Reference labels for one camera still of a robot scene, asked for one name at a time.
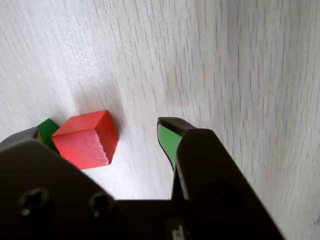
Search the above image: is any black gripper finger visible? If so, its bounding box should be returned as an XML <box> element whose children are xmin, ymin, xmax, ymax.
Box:
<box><xmin>0</xmin><ymin>126</ymin><xmax>119</xmax><ymax>240</ymax></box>

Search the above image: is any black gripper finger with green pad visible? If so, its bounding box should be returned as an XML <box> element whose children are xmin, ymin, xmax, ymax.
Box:
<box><xmin>157</xmin><ymin>116</ymin><xmax>286</xmax><ymax>240</ymax></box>

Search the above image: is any green wooden cube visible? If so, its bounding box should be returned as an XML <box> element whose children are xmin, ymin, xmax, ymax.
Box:
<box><xmin>36</xmin><ymin>118</ymin><xmax>65</xmax><ymax>160</ymax></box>

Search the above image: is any red wooden cube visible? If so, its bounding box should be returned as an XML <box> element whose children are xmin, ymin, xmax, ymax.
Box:
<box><xmin>51</xmin><ymin>109</ymin><xmax>119</xmax><ymax>170</ymax></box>

